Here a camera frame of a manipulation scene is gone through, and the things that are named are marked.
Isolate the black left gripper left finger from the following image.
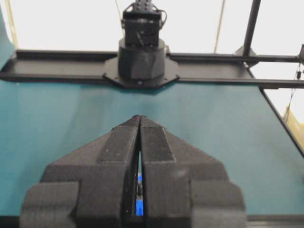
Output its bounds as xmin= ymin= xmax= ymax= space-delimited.
xmin=19 ymin=115 xmax=140 ymax=228

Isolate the black aluminium frame rail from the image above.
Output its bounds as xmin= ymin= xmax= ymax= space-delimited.
xmin=0 ymin=50 xmax=304 ymax=89

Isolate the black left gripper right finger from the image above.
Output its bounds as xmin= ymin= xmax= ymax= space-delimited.
xmin=140 ymin=116 xmax=247 ymax=228

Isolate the black vertical frame post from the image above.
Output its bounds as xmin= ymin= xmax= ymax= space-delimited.
xmin=243 ymin=0 xmax=261 ymax=56

